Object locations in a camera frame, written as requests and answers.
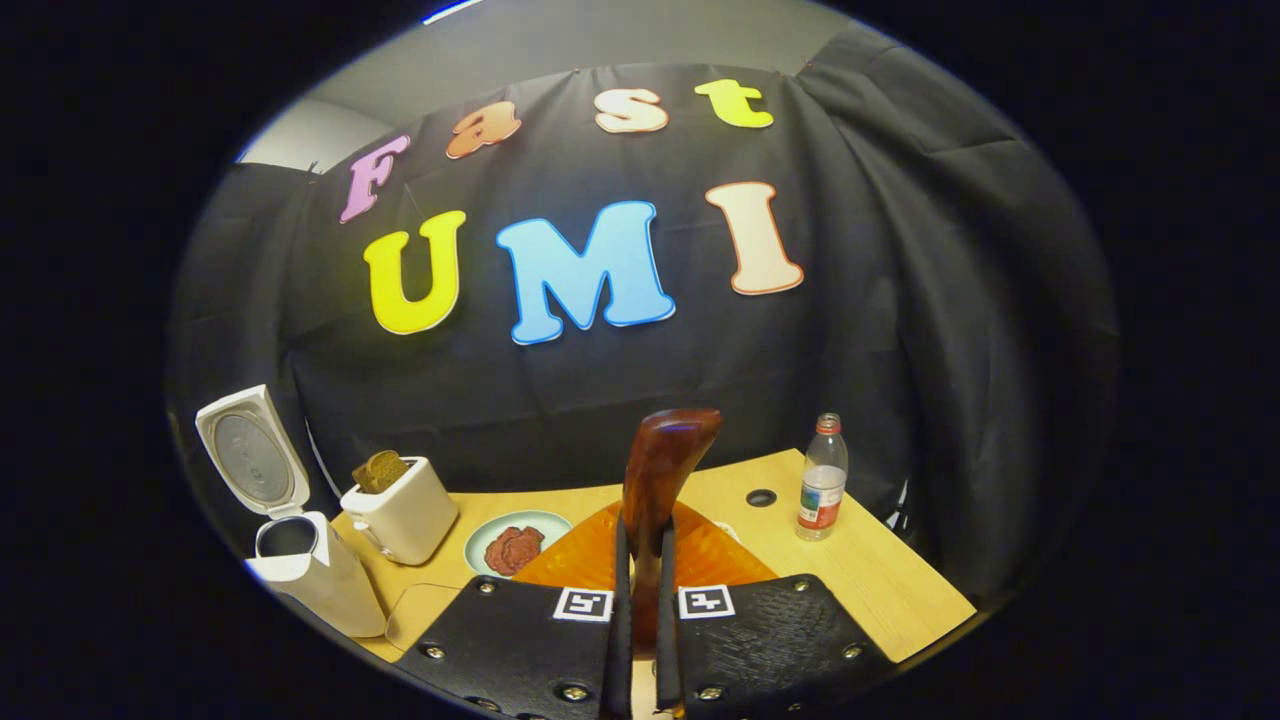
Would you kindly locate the cream box of rice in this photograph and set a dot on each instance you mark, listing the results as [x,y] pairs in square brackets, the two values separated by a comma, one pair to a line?
[420,615]

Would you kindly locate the white rice cooker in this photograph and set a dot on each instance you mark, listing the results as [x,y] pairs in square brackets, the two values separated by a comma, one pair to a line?
[320,580]

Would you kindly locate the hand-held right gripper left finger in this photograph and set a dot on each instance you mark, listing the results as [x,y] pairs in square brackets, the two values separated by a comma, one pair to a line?
[520,650]

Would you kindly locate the black backdrop cloth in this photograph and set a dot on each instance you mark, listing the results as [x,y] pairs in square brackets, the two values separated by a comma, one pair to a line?
[880,300]

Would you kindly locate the clear plastic water bottle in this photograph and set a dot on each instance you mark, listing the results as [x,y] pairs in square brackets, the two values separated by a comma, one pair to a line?
[822,490]

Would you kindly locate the light green plate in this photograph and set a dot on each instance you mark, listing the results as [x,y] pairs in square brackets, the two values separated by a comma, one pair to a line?
[480,545]

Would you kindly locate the white toaster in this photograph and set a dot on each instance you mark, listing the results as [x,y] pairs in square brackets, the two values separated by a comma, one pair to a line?
[410,515]

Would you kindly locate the red meat slice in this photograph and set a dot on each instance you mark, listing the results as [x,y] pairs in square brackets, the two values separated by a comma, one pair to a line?
[528,543]
[500,555]

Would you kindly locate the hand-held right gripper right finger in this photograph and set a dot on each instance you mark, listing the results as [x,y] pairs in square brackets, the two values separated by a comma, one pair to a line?
[770,650]

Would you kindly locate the brown bread slice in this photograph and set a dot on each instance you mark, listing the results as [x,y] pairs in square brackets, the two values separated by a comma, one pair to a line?
[382,472]

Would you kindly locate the brown wooden spoon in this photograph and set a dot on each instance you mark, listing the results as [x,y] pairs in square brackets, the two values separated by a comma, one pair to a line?
[665,450]

